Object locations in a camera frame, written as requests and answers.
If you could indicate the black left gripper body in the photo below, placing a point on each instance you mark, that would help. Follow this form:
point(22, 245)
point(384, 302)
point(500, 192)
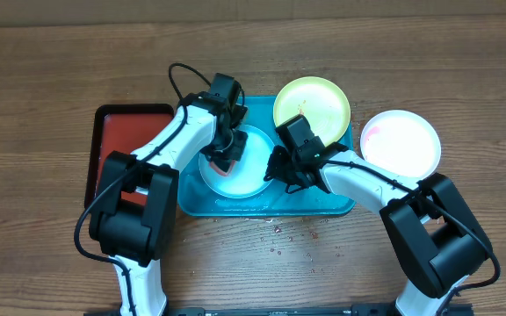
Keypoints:
point(231, 147)

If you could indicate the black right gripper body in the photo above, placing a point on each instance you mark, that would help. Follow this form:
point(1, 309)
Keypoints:
point(282, 170)

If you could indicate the green and red sponge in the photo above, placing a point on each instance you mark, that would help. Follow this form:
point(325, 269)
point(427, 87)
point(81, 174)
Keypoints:
point(222, 168)

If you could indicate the light blue plate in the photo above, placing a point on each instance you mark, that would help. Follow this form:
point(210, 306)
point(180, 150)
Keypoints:
point(246, 178)

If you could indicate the yellow plate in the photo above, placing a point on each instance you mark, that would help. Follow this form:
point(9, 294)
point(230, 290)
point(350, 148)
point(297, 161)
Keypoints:
point(320, 101)

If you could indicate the white plate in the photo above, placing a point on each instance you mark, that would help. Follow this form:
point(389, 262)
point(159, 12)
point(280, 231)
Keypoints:
point(401, 142)

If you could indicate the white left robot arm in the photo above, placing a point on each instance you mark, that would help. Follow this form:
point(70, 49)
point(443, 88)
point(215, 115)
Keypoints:
point(137, 154)

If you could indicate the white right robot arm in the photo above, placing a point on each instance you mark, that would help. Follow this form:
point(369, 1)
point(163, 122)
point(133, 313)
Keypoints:
point(440, 245)

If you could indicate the blue plastic tray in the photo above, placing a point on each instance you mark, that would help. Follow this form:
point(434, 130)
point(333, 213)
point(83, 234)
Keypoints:
point(197, 199)

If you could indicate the red tray with black rim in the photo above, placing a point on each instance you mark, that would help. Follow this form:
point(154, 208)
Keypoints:
point(123, 128)

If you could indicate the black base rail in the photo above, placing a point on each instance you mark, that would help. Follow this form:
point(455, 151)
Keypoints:
point(374, 309)

